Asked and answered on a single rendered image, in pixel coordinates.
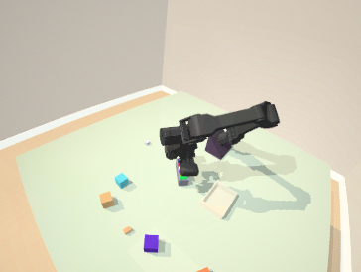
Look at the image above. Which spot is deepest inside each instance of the teal cube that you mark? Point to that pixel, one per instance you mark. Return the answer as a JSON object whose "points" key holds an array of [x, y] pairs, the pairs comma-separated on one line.
{"points": [[121, 180]]}

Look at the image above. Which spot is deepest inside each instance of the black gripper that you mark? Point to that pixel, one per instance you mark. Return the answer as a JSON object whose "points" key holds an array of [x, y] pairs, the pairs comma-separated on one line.
{"points": [[187, 165]]}

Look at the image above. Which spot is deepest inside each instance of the tan cube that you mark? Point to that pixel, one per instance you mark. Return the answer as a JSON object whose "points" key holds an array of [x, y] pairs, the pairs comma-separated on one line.
{"points": [[106, 200]]}

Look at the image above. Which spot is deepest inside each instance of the white square tray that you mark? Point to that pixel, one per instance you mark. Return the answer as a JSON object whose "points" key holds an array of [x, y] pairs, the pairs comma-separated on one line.
{"points": [[218, 199]]}

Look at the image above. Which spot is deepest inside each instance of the orange cube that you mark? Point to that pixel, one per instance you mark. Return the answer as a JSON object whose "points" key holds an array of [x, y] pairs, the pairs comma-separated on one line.
{"points": [[204, 270]]}

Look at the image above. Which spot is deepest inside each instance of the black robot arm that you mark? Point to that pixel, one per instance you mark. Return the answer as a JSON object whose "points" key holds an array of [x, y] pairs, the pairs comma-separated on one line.
{"points": [[201, 126]]}

